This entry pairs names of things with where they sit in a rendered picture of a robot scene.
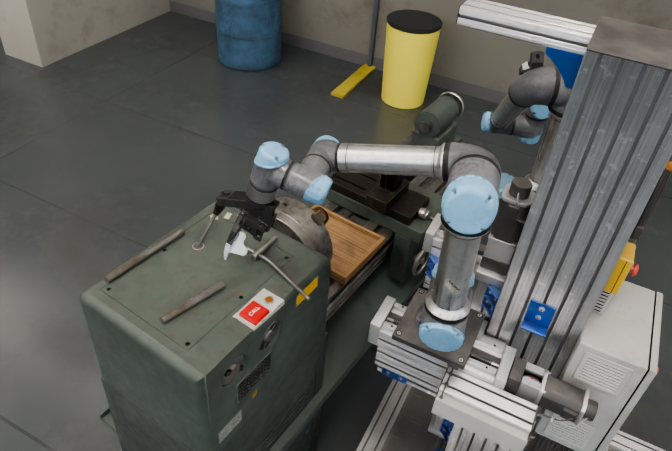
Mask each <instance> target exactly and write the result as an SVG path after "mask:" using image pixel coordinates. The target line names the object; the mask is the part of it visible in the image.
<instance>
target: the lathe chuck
mask: <svg viewBox="0 0 672 451"><path fill-rule="evenodd" d="M275 199H276V200H278V201H280V203H279V206H278V207H277V208H276V211H279V212H282V213H284V214H285V215H287V216H289V217H290V218H291V219H293V220H294V221H295V222H296V223H297V224H298V225H299V226H300V227H301V228H302V229H303V230H304V231H305V232H306V234H307V235H308V237H309V238H310V240H311V242H312V243H313V245H314V248H315V250H316V251H317V252H319V253H320V254H322V255H324V256H326V257H327V258H328V259H329V260H330V261H331V259H332V254H333V246H332V241H331V237H330V235H329V232H328V230H327V228H326V226H325V225H324V223H323V222H322V223H321V224H320V225H321V226H317V224H316V223H315V222H314V221H313V220H312V218H311V216H310V215H314V214H315V212H314V211H313V210H312V209H310V208H309V207H308V206H307V205H305V204H304V203H302V202H300V201H298V200H296V199H293V198H289V197H278V198H275ZM284 202H289V203H290V205H289V206H287V207H282V206H281V204H282V203H284Z"/></svg>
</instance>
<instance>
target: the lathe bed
mask: <svg viewBox="0 0 672 451"><path fill-rule="evenodd" d="M411 137H412V133H411V134H410V135H409V136H408V137H406V138H405V139H404V140H403V141H402V142H400V143H399V144H398V145H406V144H408V143H409V142H410V141H411ZM403 179H405V180H407V181H410V183H414V184H416V185H418V186H421V187H423V188H425V189H427V190H430V191H432V192H434V193H437V194H439V195H441V196H443V194H444V192H445V189H446V185H447V182H442V181H441V180H440V178H438V177H425V176H405V175H403ZM324 208H326V209H328V210H330V211H332V212H334V213H336V214H338V215H341V216H343V217H345V218H347V219H349V220H351V221H353V222H355V223H357V224H359V225H361V226H363V227H365V228H367V229H369V230H371V231H373V232H375V233H377V234H379V235H381V236H383V237H385V243H384V245H383V246H382V247H381V248H380V250H379V251H378V252H377V253H376V254H375V255H374V256H373V257H372V258H371V259H370V260H369V261H368V262H367V263H366V264H365V265H364V266H363V267H362V268H361V269H360V270H359V271H358V272H357V273H356V274H355V275H354V276H353V277H352V278H351V279H350V281H349V282H348V283H347V284H346V285H343V284H341V283H339V282H338V281H336V280H334V279H332V278H330V284H329V295H328V306H327V317H326V321H327V320H328V319H329V318H330V317H331V316H332V315H333V314H334V313H335V312H336V311H337V310H338V309H339V308H340V307H341V305H342V304H343V303H344V302H345V301H346V300H347V299H348V298H349V297H350V296H351V295H352V294H353V293H354V292H355V290H356V289H357V288H358V287H359V286H360V285H361V284H362V283H363V282H364V281H365V280H366V279H367V278H368V277H369V276H370V274H371V273H372V272H373V271H374V270H375V269H376V268H377V267H378V266H379V265H380V264H381V263H382V262H383V261H384V260H385V258H386V257H387V256H388V255H389V254H390V253H391V252H392V248H393V242H394V237H395V232H393V231H391V230H389V229H387V228H384V227H382V226H381V225H379V224H377V223H375V222H373V221H371V220H369V219H366V218H364V217H362V216H360V215H358V214H356V213H354V212H352V211H350V210H348V209H346V208H344V207H342V206H339V205H337V204H335V203H333V202H331V201H330V202H328V203H327V204H326V205H325V206H324ZM113 393H114V392H113ZM114 397H115V400H116V404H117V408H119V409H118V410H119V415H120V418H122V419H123V420H124V421H125V422H126V423H128V424H129V425H130V426H131V427H132V428H134V429H135V430H136V431H137V432H139V433H140V434H141V435H142V436H143V437H145V438H146V439H147V440H148V441H150V442H151V443H152V444H153V445H154V446H156V447H157V446H158V447H157V448H158V449H159V450H160V451H179V450H178V444H177V442H175V441H174V440H173V439H172V438H170V437H169V436H168V435H167V434H165V433H164V432H163V431H162V430H160V429H159V428H158V427H157V426H155V425H154V424H153V423H152V422H150V421H149V420H148V419H147V418H145V417H144V416H143V415H142V414H140V413H139V412H138V411H137V410H135V409H134V408H133V407H132V406H130V405H129V404H128V403H127V402H125V401H124V400H123V399H122V398H120V397H119V396H118V395H117V394H115V393H114ZM118 406H119V407H118ZM122 406H123V407H122ZM126 408H127V409H126ZM124 410H125V411H124ZM129 419H130V420H129ZM139 420H140V421H139ZM148 421H149V422H148ZM132 424H133V425H132ZM153 427H154V428H153ZM137 429H138V430H137ZM157 430H158V431H157ZM153 434H154V435H153ZM150 435H151V436H150ZM164 436H165V437H164ZM168 437H169V438H168ZM168 440H169V441H168ZM160 441H161V442H160ZM173 442H174V443H175V444H174V443H173ZM176 444H177V445H176ZM162 445H163V446H162ZM171 447H172V448H171ZM176 449H177V450H176Z"/></svg>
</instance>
